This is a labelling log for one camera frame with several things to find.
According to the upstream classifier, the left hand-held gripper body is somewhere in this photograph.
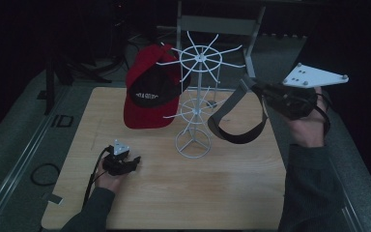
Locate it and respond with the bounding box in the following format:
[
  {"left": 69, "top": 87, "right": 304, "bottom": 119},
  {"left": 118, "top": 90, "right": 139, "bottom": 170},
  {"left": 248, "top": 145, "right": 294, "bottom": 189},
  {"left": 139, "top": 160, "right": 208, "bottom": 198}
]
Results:
[{"left": 101, "top": 138, "right": 135, "bottom": 177}]

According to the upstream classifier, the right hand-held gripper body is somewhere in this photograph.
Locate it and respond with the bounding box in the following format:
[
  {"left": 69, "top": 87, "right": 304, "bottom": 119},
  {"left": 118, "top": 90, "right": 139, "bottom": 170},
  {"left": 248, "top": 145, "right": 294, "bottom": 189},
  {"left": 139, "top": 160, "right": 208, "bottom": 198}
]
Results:
[{"left": 256, "top": 62, "right": 351, "bottom": 121}]

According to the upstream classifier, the grey headband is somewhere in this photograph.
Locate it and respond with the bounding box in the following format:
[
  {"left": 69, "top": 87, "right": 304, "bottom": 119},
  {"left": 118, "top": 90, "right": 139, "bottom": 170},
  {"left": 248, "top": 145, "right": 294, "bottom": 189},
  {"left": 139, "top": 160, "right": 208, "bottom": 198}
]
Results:
[{"left": 207, "top": 74, "right": 270, "bottom": 145}]

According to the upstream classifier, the red baseball cap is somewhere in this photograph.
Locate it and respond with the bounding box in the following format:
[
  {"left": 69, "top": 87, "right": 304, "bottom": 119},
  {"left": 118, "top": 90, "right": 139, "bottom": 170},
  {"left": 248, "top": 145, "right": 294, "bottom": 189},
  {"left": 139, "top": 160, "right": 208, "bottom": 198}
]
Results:
[{"left": 123, "top": 43, "right": 192, "bottom": 131}]

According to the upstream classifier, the white wire display rack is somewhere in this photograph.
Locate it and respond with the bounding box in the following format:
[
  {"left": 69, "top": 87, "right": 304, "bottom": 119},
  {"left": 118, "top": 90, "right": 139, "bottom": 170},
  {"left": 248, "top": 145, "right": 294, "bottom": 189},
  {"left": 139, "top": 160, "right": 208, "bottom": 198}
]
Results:
[{"left": 156, "top": 30, "right": 246, "bottom": 160}]

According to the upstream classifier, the person's left hand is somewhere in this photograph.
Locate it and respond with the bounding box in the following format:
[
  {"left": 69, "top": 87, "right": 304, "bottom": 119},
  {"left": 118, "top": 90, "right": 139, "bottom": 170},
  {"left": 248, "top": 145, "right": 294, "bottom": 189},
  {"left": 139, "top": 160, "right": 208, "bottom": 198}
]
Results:
[{"left": 94, "top": 158, "right": 128, "bottom": 195}]

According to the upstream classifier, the person's right hand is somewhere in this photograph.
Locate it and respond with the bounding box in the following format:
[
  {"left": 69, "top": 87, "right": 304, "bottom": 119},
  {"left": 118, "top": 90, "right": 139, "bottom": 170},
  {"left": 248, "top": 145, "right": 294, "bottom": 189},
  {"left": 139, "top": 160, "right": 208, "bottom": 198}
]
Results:
[{"left": 285, "top": 86, "right": 331, "bottom": 150}]

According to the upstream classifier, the grey tape piece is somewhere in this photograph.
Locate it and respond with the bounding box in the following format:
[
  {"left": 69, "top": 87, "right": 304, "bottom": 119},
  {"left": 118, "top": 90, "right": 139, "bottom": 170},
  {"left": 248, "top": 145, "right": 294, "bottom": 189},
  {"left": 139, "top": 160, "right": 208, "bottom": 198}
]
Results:
[{"left": 45, "top": 192, "right": 65, "bottom": 206}]

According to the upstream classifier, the black tripod stand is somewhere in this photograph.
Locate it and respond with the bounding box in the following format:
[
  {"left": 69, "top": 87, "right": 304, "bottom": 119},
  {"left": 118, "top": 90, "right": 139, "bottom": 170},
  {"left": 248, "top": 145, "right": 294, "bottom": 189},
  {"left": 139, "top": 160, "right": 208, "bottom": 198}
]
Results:
[{"left": 43, "top": 52, "right": 113, "bottom": 116}]

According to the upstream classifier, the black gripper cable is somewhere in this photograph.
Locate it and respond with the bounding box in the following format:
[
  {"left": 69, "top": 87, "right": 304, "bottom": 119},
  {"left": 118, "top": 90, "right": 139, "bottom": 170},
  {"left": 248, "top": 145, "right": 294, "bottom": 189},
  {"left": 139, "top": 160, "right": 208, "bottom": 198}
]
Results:
[{"left": 82, "top": 145, "right": 115, "bottom": 210}]

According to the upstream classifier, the black gripper strap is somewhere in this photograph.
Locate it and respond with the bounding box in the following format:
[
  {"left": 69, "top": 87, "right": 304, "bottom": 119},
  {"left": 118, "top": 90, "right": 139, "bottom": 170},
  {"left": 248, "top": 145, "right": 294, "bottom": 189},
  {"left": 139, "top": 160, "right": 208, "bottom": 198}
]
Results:
[{"left": 313, "top": 92, "right": 332, "bottom": 136}]

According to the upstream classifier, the black cable loop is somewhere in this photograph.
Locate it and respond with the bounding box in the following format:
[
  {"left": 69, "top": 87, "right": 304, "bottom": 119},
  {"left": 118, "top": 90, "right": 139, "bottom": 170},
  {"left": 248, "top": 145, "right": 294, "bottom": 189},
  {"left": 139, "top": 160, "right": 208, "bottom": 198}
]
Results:
[{"left": 30, "top": 162, "right": 62, "bottom": 188}]

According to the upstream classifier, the silver floor rail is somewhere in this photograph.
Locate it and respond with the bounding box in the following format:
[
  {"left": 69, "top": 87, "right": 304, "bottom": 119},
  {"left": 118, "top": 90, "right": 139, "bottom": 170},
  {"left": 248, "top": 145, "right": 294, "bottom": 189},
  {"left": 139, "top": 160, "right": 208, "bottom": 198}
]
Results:
[{"left": 0, "top": 86, "right": 73, "bottom": 232}]

